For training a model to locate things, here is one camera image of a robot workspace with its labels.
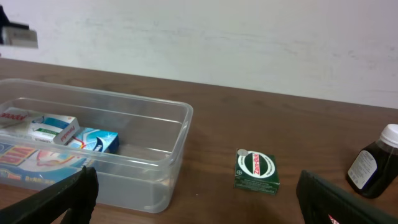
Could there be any clear plastic container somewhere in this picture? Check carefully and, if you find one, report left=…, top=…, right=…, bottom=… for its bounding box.
left=1, top=79, right=193, bottom=213

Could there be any dark bottle white cap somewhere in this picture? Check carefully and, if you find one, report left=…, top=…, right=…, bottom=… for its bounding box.
left=346, top=124, right=397, bottom=198

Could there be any blue fever patch box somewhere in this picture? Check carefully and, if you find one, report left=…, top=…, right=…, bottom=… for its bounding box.
left=0, top=126, right=120, bottom=184

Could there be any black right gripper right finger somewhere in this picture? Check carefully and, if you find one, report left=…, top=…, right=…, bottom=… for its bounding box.
left=296, top=170, right=397, bottom=224

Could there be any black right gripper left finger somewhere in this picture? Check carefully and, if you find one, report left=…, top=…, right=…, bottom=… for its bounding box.
left=1, top=167, right=99, bottom=224

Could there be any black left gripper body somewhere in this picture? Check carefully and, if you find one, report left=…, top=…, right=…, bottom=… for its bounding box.
left=0, top=6, right=29, bottom=45

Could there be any white Panadol caplets box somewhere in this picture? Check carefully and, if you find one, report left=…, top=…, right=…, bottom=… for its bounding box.
left=27, top=114, right=80, bottom=145

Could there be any green Zam-Buk box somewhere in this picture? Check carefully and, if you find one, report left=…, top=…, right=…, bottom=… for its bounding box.
left=234, top=149, right=280, bottom=195

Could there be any red medicine box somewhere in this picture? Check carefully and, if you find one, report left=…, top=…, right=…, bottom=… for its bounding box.
left=328, top=215, right=340, bottom=224

